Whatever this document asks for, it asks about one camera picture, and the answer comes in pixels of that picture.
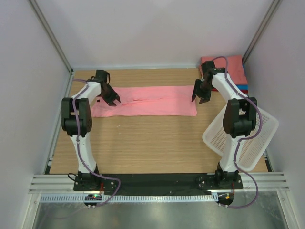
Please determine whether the right aluminium corner post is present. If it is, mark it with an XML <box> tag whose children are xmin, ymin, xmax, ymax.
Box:
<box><xmin>242</xmin><ymin>0</ymin><xmax>283</xmax><ymax>65</ymax></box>

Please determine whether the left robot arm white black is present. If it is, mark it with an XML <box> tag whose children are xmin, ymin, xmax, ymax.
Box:
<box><xmin>61</xmin><ymin>70</ymin><xmax>121</xmax><ymax>191</ymax></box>

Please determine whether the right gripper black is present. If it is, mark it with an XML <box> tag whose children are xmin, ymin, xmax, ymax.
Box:
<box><xmin>192</xmin><ymin>79</ymin><xmax>213</xmax><ymax>104</ymax></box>

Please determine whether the white slotted cable duct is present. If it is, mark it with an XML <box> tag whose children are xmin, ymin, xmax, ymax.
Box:
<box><xmin>40</xmin><ymin>193</ymin><xmax>218</xmax><ymax>203</ymax></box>

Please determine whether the folded salmon t-shirt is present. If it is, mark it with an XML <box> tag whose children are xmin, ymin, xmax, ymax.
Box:
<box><xmin>199</xmin><ymin>55</ymin><xmax>248</xmax><ymax>85</ymax></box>

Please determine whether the aluminium front rail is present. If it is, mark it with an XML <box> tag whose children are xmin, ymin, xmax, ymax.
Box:
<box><xmin>29</xmin><ymin>172</ymin><xmax>288</xmax><ymax>196</ymax></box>

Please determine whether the folded red t-shirt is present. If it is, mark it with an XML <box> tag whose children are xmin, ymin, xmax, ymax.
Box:
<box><xmin>201</xmin><ymin>76</ymin><xmax>249</xmax><ymax>95</ymax></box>

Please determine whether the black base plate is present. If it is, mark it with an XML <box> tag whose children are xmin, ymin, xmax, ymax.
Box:
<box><xmin>73</xmin><ymin>173</ymin><xmax>243</xmax><ymax>192</ymax></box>

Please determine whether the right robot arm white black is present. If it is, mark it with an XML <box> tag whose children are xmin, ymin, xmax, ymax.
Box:
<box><xmin>192</xmin><ymin>60</ymin><xmax>257</xmax><ymax>189</ymax></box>

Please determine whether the left aluminium corner post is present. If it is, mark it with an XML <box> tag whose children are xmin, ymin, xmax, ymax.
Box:
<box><xmin>29</xmin><ymin>0</ymin><xmax>73</xmax><ymax>73</ymax></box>

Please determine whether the white plastic basket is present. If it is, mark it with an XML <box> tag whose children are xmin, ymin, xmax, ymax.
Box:
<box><xmin>202</xmin><ymin>107</ymin><xmax>279</xmax><ymax>172</ymax></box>

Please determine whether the pink t-shirt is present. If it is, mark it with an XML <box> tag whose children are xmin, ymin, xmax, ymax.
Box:
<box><xmin>91</xmin><ymin>85</ymin><xmax>197</xmax><ymax>118</ymax></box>

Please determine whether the aluminium corner post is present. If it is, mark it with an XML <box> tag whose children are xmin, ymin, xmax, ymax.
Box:
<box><xmin>242</xmin><ymin>0</ymin><xmax>283</xmax><ymax>65</ymax></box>
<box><xmin>29</xmin><ymin>0</ymin><xmax>73</xmax><ymax>73</ymax></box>

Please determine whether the folded blue t-shirt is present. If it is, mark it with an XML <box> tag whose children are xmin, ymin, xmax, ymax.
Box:
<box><xmin>236</xmin><ymin>84</ymin><xmax>248</xmax><ymax>92</ymax></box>

